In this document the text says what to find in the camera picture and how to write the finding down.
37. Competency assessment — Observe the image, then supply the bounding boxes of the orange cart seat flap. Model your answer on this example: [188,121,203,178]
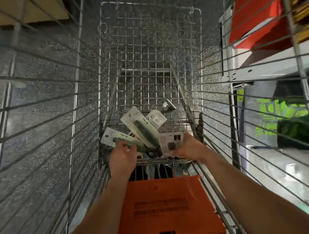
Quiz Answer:
[119,175,227,234]

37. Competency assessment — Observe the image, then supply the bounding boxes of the person's left forearm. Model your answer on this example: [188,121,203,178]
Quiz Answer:
[72,174,132,234]

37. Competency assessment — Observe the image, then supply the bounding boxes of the red packets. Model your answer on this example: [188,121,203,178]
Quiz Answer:
[229,0,290,51]

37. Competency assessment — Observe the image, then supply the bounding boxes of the black headed green peeler packet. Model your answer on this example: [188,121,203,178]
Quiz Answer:
[100,127,146,151]
[121,107,161,148]

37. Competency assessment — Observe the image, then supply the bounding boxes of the grey carded item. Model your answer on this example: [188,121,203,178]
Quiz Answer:
[146,110,168,129]

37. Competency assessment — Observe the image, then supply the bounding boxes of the large open cardboard box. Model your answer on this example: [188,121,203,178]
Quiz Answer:
[0,0,70,26]

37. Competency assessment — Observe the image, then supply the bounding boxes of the green black packets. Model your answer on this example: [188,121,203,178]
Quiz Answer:
[255,99,309,138]

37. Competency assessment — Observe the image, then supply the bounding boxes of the person's left hand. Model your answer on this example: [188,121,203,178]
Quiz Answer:
[109,141,138,180]

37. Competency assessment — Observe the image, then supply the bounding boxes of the person's right forearm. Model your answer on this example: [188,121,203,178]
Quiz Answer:
[203,148,309,234]

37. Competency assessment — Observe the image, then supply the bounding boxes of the kitchen tools display rack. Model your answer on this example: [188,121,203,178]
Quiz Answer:
[220,0,309,215]

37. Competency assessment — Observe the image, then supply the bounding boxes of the person's right hand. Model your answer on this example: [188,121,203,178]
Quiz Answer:
[169,132,213,164]

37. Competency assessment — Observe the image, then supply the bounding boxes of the orange wire shopping cart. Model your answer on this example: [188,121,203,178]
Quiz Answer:
[0,0,309,234]

